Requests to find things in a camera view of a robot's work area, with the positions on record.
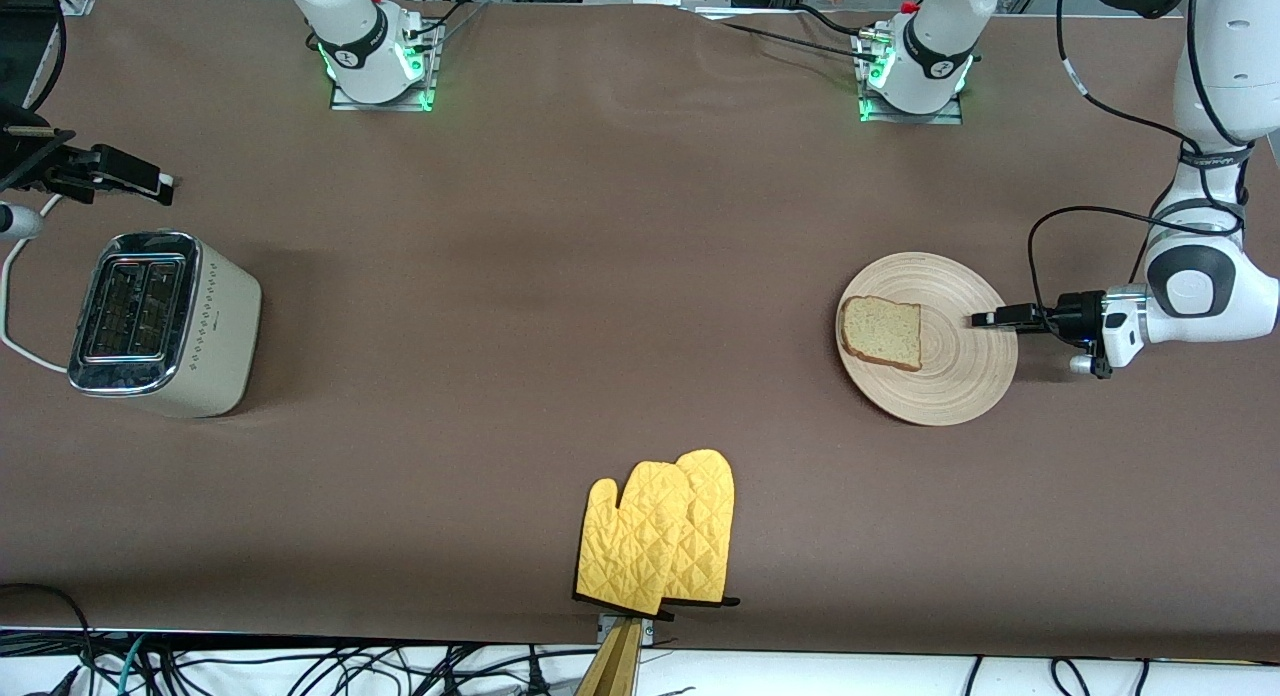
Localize tangled black cables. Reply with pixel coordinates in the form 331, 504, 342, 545
150, 641, 601, 696

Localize cream and chrome toaster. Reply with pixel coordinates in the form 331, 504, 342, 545
67, 231, 263, 419

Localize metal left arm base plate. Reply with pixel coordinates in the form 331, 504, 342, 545
858, 31, 966, 125

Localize looped black cable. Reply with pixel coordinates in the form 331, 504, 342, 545
0, 583, 96, 667

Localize brown crust bread slice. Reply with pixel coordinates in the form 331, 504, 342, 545
840, 296, 923, 372

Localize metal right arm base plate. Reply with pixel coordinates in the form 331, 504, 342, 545
330, 21, 443, 112

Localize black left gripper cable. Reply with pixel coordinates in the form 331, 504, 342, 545
1028, 0, 1251, 327

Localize short black tabletop cable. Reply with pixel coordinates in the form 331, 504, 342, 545
795, 3, 871, 42

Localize long black tabletop cable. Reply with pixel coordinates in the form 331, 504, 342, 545
715, 18, 881, 62

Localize yellow wooden bar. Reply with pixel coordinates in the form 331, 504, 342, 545
575, 618, 644, 696

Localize black right arm base cable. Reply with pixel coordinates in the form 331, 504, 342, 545
395, 0, 491, 42

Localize white toaster power cable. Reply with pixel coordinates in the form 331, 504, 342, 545
0, 176, 179, 375

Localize teal cable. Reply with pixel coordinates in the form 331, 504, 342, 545
118, 634, 151, 695

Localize small metal clamp bracket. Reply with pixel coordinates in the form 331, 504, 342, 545
597, 612, 656, 647

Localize round light wooden plate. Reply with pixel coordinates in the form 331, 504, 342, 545
835, 252, 1020, 427

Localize yellow quilted oven mitt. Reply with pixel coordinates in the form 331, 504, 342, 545
660, 449, 741, 609
575, 461, 693, 617

